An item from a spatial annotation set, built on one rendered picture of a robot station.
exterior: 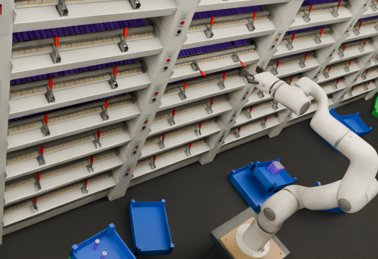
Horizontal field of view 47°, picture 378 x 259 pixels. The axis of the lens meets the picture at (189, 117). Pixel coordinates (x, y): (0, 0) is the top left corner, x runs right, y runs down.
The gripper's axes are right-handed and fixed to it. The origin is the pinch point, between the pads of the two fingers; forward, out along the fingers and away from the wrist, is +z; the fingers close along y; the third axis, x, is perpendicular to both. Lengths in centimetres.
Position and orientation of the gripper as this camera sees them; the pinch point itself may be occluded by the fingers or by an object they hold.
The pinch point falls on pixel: (251, 71)
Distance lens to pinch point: 196.7
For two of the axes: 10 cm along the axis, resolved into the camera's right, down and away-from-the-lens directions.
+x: 1.9, -8.1, -5.6
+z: -6.1, -5.4, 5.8
